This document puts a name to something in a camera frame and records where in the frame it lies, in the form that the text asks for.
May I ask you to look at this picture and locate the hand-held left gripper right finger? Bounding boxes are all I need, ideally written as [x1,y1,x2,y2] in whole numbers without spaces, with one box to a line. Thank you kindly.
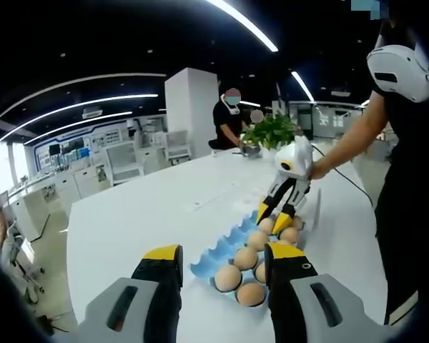
[263,242,385,343]

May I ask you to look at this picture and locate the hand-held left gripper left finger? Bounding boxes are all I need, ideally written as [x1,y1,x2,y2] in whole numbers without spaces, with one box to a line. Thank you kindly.
[77,244,184,343]

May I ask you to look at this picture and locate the group of brown eggs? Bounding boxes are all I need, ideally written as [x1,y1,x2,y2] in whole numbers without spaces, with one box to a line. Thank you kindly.
[213,214,305,308]

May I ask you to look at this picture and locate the blue egg tray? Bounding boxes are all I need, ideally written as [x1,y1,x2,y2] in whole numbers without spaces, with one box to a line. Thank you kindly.
[189,209,307,312]

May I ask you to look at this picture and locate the white dimpled foam tray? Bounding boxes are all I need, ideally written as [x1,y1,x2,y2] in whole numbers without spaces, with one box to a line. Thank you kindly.
[232,185,323,233]

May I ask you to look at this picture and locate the person's right hand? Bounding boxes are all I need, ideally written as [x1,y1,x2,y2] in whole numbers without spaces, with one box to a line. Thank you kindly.
[309,159,332,182]

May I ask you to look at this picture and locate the green plant in white pot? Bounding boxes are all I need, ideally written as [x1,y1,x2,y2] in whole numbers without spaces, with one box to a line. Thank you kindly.
[241,114,301,151]

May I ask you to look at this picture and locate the dark grey device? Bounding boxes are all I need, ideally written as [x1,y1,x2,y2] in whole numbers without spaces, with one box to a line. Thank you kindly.
[240,142,262,158]

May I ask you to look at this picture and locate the ceiling light strip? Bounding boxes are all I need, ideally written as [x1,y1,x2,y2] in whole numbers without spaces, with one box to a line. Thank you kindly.
[0,93,159,122]
[203,0,279,53]
[290,70,315,103]
[21,111,134,144]

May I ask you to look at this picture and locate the white table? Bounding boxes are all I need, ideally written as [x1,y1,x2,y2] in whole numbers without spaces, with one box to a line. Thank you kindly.
[66,142,389,343]

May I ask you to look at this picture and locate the white mesh office chair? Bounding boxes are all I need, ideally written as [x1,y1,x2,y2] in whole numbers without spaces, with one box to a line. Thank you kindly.
[105,141,146,187]
[165,129,192,165]

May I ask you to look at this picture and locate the person's black clothed torso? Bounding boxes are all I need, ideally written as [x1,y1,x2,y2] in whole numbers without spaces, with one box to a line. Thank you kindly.
[373,19,429,326]

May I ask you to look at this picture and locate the white square pillar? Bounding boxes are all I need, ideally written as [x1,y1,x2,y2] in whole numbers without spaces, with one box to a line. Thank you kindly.
[164,66,219,164]

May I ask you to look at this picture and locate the white chest-worn device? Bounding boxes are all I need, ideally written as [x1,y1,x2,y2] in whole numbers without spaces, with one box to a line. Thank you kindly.
[366,37,429,104]

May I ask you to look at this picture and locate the white cabinet row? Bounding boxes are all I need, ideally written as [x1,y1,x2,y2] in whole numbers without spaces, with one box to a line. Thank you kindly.
[6,160,112,244]

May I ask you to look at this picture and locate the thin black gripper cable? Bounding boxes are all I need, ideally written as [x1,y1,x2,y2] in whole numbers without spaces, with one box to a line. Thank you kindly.
[312,144,375,209]

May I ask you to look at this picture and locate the blue framed wall display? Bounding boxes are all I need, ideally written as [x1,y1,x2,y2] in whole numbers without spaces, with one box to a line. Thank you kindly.
[34,119,167,169]

